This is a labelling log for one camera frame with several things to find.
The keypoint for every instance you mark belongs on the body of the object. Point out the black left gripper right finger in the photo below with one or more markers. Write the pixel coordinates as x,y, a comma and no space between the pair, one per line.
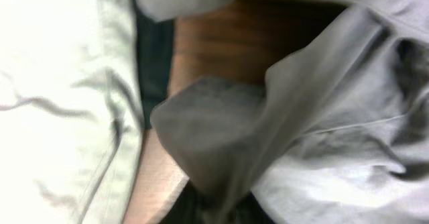
248,211

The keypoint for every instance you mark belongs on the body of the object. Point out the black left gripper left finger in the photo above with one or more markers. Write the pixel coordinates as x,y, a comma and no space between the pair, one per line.
187,209

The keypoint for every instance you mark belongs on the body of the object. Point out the grey shorts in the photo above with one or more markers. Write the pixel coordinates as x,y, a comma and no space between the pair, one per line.
337,134

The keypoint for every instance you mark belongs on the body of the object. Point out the khaki folded shorts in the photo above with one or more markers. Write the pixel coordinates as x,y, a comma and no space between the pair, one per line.
71,112

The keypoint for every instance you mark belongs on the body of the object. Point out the black garment with logo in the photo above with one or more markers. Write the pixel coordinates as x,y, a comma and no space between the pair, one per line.
154,52

